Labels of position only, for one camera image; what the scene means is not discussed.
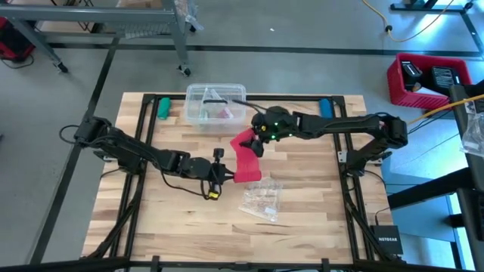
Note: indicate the bagged green bandage roll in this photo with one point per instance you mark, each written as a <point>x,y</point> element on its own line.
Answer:
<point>204,114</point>

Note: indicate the red elastic bandage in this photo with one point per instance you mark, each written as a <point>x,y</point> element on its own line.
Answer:
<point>246,158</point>

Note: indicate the black Netgear network switch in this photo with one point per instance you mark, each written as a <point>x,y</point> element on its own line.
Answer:
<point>387,240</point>

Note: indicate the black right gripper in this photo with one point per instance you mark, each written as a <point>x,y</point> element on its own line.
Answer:
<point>276,122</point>

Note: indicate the grey metal cart frame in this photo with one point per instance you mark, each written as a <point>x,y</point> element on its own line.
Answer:
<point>94,15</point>

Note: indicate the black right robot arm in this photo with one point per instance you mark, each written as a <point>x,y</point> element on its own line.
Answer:
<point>340,124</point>

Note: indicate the black floor stand frame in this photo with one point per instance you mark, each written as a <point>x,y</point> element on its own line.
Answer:
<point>453,8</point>

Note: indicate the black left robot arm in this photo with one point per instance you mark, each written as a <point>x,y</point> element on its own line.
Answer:
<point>125,149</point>

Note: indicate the black device in crate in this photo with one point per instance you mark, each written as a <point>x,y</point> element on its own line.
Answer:
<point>411,73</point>
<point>444,77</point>

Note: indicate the blue bandage roll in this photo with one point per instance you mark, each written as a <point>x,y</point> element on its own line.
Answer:
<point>325,109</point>

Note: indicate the crumpled clear plastic bag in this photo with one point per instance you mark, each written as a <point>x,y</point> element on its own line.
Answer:
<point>474,132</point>

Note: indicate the black aluminium table frame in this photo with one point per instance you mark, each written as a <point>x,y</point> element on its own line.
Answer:
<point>295,97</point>

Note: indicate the clear plastic storage bin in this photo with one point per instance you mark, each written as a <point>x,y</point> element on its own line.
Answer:
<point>196,92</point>

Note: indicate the black desk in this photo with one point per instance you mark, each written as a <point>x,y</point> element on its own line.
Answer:
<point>472,189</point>

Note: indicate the red tool box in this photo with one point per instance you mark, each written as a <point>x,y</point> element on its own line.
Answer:
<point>13,41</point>

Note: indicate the red plastic crate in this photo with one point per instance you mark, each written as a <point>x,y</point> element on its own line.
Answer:
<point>395,94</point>

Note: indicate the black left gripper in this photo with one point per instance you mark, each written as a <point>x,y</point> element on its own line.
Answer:
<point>202,168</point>

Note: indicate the clear plastic zip bag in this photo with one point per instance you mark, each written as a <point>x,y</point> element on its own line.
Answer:
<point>262,198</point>

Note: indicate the bagged red bandage roll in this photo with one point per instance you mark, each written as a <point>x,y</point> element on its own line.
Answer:
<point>225,112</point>

